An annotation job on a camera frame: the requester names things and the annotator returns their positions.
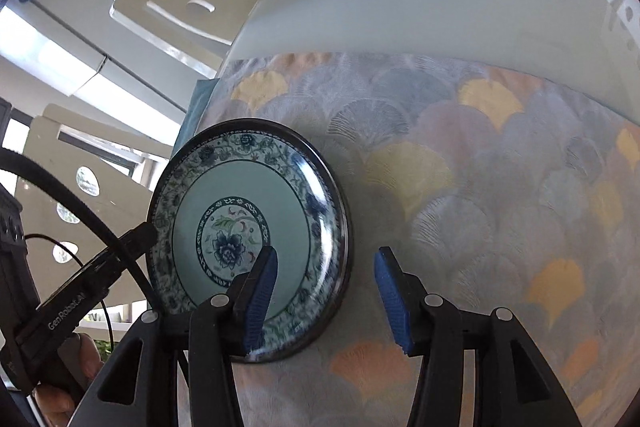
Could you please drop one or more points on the grey refrigerator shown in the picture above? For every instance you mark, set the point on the grey refrigerator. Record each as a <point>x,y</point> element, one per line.
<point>75,22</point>

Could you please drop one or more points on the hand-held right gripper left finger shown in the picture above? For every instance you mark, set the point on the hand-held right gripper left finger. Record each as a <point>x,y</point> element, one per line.
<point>260,302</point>

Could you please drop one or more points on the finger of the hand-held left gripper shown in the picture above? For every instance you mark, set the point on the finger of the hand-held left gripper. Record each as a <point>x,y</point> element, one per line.
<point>135,242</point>

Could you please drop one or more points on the person's left hand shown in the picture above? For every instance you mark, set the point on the person's left hand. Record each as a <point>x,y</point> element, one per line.
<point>90,357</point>

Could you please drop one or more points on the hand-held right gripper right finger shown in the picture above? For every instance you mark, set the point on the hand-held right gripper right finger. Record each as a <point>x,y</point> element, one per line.
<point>392,302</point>

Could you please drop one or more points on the pastel fan patterned tablecloth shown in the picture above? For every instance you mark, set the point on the pastel fan patterned tablecloth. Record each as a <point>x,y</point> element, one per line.
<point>450,207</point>

